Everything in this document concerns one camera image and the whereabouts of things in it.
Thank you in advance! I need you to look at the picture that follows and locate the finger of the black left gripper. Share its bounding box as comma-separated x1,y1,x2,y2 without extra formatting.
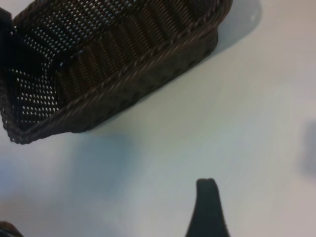
0,7,13,37

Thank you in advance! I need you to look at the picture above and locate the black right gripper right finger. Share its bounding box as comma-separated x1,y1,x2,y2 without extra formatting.
184,177,232,237

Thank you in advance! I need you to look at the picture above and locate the dark brown woven basket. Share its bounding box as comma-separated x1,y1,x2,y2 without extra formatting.
1,0,234,146

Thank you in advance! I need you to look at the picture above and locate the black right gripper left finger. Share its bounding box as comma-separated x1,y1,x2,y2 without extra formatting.
0,221,17,237

